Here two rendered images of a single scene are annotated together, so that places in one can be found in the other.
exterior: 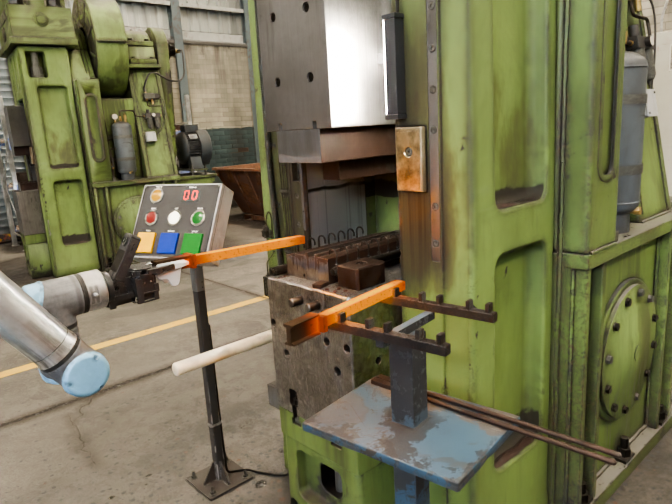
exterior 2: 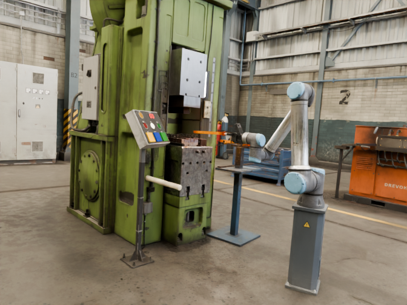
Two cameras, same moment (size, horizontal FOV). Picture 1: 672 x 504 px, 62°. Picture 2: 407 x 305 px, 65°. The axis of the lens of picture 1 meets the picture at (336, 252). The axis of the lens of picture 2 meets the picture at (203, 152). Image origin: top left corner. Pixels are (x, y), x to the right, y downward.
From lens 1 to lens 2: 3.43 m
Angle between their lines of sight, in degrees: 91
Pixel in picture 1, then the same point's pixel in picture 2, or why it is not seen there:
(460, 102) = (216, 97)
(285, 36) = (192, 66)
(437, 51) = (214, 83)
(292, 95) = (192, 85)
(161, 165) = not seen: outside the picture
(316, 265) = (194, 140)
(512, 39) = not seen: hidden behind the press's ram
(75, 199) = not seen: outside the picture
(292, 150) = (189, 103)
